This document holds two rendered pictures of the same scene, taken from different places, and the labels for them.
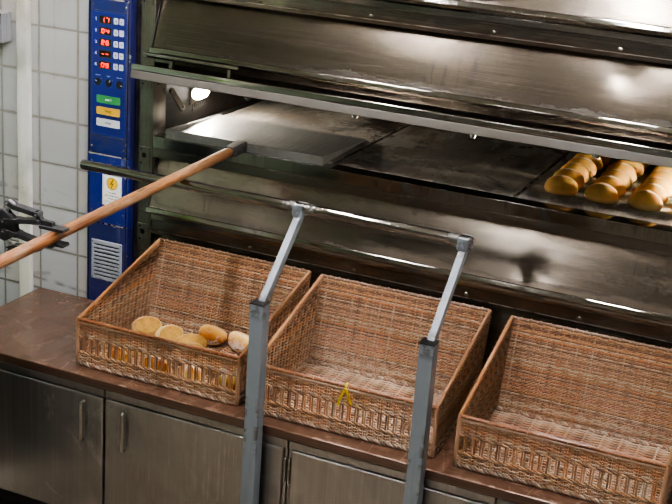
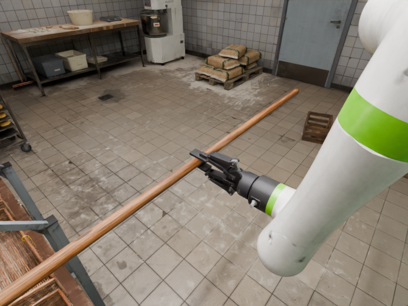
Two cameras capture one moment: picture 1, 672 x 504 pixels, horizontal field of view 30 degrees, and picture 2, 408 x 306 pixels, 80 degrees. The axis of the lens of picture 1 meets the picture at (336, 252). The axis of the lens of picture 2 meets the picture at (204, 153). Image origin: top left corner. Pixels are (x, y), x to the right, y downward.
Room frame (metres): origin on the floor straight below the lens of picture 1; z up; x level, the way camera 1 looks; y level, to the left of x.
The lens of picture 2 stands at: (3.46, 0.89, 1.66)
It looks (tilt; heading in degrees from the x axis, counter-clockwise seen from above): 37 degrees down; 198
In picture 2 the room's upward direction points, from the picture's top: straight up
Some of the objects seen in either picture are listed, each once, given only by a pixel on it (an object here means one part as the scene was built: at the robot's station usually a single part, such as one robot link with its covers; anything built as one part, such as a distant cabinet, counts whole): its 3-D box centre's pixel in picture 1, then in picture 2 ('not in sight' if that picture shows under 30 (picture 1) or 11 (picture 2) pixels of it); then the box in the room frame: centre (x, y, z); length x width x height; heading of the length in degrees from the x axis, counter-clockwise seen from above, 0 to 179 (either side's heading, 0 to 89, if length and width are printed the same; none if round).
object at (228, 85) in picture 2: not in sight; (229, 73); (-1.26, -0.10, 0.07); 1.20 x 0.80 x 0.14; 157
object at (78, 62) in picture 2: not in sight; (72, 60); (-0.23, -2.91, 0.35); 0.50 x 0.36 x 0.24; 69
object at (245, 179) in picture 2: (1, 223); (241, 181); (2.94, 0.83, 1.18); 0.09 x 0.07 x 0.08; 68
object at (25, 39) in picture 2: not in sight; (84, 51); (-0.49, -2.80, 0.45); 2.20 x 0.80 x 0.90; 157
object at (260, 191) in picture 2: not in sight; (263, 193); (2.97, 0.90, 1.18); 0.12 x 0.06 x 0.09; 158
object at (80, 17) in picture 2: not in sight; (81, 17); (-0.66, -2.82, 1.01); 0.43 x 0.42 x 0.21; 157
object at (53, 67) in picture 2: not in sight; (48, 65); (0.16, -3.07, 0.35); 0.50 x 0.36 x 0.24; 67
